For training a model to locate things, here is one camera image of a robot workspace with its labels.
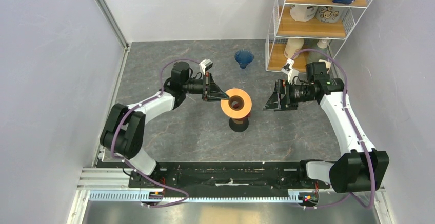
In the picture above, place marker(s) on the blue coffee filter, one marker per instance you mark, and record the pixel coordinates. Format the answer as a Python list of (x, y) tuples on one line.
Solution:
[(243, 58)]

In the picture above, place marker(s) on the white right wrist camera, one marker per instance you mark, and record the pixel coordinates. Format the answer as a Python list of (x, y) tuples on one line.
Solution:
[(289, 70)]

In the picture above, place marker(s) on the green spray bottle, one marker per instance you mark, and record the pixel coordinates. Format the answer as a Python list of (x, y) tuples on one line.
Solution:
[(320, 51)]

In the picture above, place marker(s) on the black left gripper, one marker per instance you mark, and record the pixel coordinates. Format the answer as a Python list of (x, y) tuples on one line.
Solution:
[(213, 93)]

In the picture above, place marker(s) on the orange coffee dripper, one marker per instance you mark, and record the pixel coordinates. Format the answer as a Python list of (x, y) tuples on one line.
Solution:
[(237, 108)]

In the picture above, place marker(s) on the wooden holder block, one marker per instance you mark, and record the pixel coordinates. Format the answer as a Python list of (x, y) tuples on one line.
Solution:
[(327, 64)]

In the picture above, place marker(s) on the white wire shelf rack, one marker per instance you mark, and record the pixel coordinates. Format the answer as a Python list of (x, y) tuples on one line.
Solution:
[(283, 27)]

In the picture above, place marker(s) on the white jar with label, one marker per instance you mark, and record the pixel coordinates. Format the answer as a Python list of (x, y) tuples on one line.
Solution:
[(303, 13)]

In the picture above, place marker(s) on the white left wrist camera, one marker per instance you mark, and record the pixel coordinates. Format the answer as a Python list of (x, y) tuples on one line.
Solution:
[(205, 65)]

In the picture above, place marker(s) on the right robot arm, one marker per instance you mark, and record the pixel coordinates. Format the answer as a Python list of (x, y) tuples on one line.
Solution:
[(361, 166)]

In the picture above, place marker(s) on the white bottle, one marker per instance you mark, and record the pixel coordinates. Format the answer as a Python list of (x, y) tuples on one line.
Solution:
[(293, 45)]

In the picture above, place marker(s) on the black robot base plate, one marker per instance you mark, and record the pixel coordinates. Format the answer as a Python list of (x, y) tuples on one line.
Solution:
[(220, 180)]

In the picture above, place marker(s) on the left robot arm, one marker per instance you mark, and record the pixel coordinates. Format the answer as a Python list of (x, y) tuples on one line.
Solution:
[(123, 132)]

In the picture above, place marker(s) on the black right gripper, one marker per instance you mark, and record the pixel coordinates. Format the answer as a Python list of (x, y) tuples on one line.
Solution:
[(275, 101)]

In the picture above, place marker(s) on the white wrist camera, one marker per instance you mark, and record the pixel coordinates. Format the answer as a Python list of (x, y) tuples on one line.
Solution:
[(205, 65), (289, 70)]

